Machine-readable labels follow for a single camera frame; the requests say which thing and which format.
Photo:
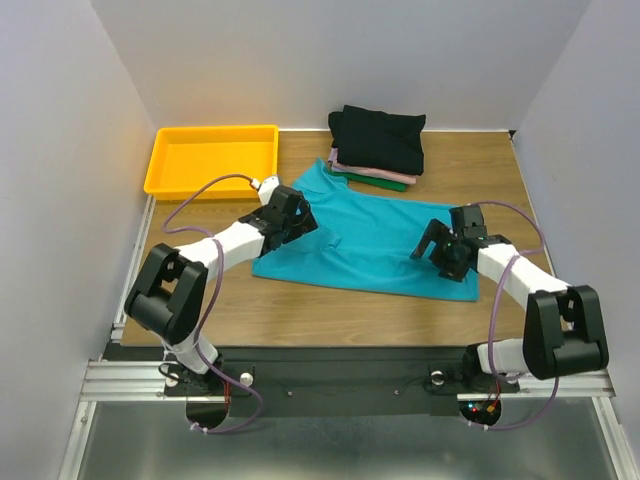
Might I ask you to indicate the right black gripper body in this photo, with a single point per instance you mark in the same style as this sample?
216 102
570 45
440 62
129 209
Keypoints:
439 242

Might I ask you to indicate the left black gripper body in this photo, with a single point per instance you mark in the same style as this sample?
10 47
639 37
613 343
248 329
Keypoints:
302 224

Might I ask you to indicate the teal t shirt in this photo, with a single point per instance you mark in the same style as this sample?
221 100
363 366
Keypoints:
363 242

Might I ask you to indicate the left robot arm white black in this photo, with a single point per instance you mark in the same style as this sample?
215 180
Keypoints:
176 287

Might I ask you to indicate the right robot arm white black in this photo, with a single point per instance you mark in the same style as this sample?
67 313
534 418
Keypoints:
564 331

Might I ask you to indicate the folded green t shirt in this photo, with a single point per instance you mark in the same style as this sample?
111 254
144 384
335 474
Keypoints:
378 182

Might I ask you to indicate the folded pink t shirt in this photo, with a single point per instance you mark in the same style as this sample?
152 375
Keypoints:
375 173

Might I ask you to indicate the folded lavender t shirt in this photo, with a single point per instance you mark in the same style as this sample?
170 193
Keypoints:
332 157

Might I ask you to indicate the folded black t shirt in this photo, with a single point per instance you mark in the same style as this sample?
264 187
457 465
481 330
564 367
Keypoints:
376 139

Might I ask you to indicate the yellow plastic tray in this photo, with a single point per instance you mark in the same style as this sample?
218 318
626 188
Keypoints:
183 159

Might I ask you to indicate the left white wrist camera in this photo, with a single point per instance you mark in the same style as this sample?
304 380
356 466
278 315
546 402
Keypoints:
265 188

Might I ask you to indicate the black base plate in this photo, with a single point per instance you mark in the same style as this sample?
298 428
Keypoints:
318 382

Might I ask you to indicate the aluminium frame rail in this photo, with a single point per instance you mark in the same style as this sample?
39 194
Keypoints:
112 381

